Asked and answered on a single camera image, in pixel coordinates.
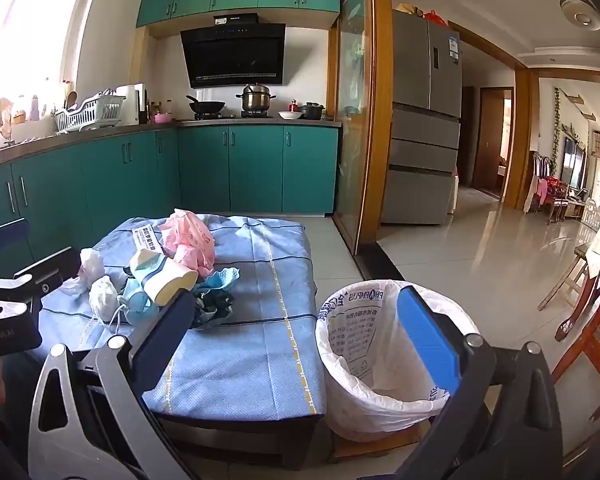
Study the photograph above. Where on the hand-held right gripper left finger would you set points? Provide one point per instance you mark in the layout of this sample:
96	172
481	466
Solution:
162	340

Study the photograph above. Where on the trash bin with white bag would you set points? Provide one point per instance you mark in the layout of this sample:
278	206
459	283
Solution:
380	400

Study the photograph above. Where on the white bowl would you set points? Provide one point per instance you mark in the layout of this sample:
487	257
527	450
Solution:
291	115

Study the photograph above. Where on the dark green wrapper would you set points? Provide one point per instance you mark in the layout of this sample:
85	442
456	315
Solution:
215	307

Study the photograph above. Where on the white dish rack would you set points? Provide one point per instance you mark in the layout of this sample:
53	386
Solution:
90	115

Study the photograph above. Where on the steel cooking pot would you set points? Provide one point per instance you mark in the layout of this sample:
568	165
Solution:
255	99

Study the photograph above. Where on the blue checked tablecloth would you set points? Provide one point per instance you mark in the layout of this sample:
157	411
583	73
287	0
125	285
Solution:
260	350

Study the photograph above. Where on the blue face mask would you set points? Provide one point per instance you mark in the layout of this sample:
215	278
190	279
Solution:
137	305

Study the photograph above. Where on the blue textured cloth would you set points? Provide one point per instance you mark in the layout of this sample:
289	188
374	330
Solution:
225	280

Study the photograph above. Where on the black range hood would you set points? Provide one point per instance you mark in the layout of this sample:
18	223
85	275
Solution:
235	55

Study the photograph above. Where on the wooden board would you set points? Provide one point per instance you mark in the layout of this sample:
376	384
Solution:
380	452

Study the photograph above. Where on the wooden stool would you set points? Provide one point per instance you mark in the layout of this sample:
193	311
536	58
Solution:
575	272

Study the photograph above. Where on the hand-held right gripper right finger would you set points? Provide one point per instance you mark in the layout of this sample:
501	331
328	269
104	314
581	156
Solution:
425	340

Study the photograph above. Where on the black lidded pot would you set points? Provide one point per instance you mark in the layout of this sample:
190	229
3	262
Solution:
312	111

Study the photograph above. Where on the black wok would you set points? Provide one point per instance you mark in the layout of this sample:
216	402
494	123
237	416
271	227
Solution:
207	106

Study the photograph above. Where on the white jug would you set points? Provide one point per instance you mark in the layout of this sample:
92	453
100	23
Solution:
128	105

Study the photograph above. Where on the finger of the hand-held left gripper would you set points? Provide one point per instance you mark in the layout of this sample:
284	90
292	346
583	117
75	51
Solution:
55	267
7	237

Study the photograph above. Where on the glass sliding door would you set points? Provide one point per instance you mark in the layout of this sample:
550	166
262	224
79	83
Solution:
352	110

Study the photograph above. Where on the white crumpled tissue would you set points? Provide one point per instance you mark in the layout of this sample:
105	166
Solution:
91	267
105	297

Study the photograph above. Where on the teal lower cabinets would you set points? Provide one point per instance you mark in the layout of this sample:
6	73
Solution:
205	170

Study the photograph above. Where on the silver refrigerator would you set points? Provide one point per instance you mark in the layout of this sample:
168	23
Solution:
420	135

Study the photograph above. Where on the pink bowl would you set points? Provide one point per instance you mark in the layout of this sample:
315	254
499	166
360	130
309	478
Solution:
162	118

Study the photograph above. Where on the red bag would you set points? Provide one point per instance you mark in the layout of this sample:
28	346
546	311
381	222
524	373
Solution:
436	19

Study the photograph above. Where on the round ceiling lamp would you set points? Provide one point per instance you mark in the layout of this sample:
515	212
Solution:
580	10

